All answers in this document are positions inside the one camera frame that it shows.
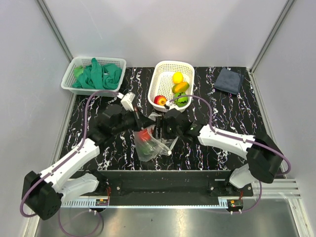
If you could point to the green fake watermelon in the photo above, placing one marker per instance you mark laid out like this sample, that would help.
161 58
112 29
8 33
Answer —
180 101

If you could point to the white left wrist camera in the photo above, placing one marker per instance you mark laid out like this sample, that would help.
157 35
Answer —
127 100

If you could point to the dark green fake vegetable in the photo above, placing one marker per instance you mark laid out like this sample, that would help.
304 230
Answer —
147 150

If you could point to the pale green plastic basket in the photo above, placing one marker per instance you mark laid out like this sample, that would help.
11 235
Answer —
68 78

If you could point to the orange green fake mango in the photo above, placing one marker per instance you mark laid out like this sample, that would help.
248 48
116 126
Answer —
180 87

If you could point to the white perforated plastic basket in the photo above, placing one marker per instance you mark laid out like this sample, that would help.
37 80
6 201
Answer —
162 84

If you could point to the dark blue folded cloth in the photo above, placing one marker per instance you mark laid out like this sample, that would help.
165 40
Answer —
229 81

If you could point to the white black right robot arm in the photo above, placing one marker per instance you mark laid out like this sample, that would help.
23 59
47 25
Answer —
261 153

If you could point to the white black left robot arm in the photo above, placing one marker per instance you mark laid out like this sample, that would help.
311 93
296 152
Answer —
45 192

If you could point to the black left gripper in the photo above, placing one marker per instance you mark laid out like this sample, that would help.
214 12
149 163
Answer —
140 122

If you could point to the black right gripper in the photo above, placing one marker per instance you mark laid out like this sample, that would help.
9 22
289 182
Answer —
164 134

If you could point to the yellow fake lemon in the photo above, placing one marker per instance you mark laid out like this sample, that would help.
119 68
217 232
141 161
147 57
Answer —
177 77

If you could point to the light green fake fruit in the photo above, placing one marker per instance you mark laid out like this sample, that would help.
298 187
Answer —
78 71

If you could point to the red fake tomato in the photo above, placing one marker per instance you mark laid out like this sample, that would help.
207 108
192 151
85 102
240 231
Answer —
160 100

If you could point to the green cloth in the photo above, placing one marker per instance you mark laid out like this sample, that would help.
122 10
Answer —
100 77

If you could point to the clear zip top bag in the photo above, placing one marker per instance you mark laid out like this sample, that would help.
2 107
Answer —
163 146

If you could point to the pink red fake fruit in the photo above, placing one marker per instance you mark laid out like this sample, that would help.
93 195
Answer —
144 135

